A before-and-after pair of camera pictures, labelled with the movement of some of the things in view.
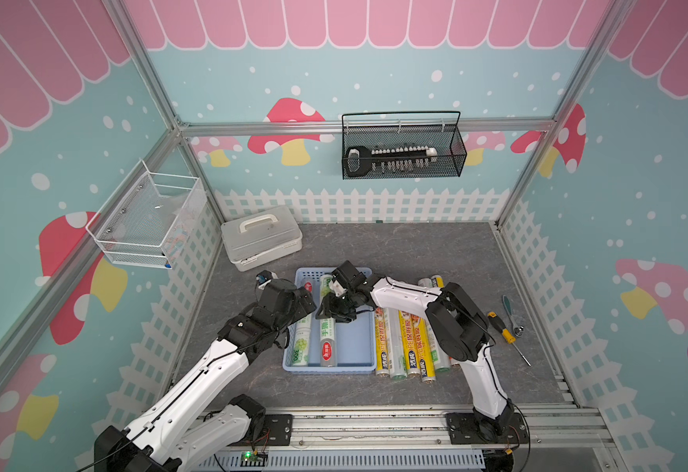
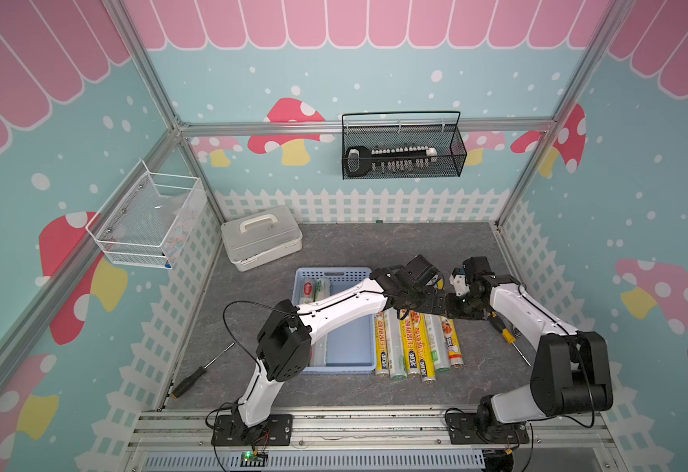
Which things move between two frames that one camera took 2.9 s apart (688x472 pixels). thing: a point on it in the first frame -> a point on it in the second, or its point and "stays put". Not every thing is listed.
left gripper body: (296, 313) -> (422, 300)
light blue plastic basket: (356, 341) stays put
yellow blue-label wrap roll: (424, 347) stays put
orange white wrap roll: (381, 341) stays put
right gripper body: (339, 309) -> (463, 307)
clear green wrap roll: (394, 343) stays put
